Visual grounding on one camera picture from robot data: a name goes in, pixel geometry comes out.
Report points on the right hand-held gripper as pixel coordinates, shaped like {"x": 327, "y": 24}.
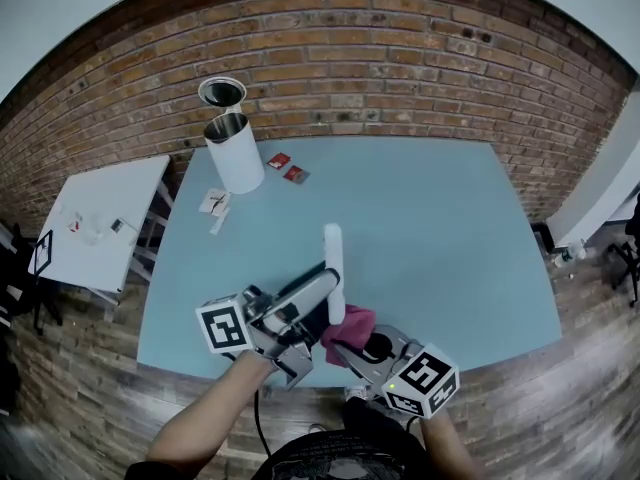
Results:
{"x": 425, "y": 375}

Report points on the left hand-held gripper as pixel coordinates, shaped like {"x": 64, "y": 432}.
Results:
{"x": 272, "y": 318}

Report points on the magenta cloth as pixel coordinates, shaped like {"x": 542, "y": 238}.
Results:
{"x": 352, "y": 328}

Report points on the person's left forearm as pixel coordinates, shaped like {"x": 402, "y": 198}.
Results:
{"x": 210, "y": 418}

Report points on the person's right forearm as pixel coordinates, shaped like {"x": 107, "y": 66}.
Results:
{"x": 450, "y": 448}

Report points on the person's white shoe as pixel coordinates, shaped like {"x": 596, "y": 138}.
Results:
{"x": 355, "y": 393}

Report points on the person's black trousers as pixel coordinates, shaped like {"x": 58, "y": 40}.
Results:
{"x": 375, "y": 418}

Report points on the person's black printed shirt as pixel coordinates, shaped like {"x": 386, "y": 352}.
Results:
{"x": 345, "y": 458}

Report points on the red square packet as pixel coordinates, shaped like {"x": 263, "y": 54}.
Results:
{"x": 296, "y": 174}
{"x": 279, "y": 161}

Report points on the small white stick packet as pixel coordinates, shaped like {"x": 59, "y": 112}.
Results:
{"x": 219, "y": 222}

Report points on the white printed card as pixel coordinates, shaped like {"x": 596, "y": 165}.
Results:
{"x": 215, "y": 201}

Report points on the white cylindrical container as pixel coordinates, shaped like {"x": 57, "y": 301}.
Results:
{"x": 236, "y": 160}

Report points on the small black grey device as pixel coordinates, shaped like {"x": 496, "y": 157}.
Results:
{"x": 116, "y": 225}

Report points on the round white container lid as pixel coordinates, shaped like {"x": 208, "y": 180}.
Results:
{"x": 221, "y": 93}

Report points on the white side table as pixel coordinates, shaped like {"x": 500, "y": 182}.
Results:
{"x": 100, "y": 248}

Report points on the clear plastic bottle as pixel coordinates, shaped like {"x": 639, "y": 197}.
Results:
{"x": 569, "y": 254}

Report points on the small red white box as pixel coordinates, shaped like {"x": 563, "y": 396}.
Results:
{"x": 74, "y": 226}

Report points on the black framed tablet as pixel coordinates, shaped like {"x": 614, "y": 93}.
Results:
{"x": 43, "y": 251}

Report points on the black office chair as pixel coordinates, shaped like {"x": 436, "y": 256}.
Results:
{"x": 631, "y": 263}
{"x": 25, "y": 288}

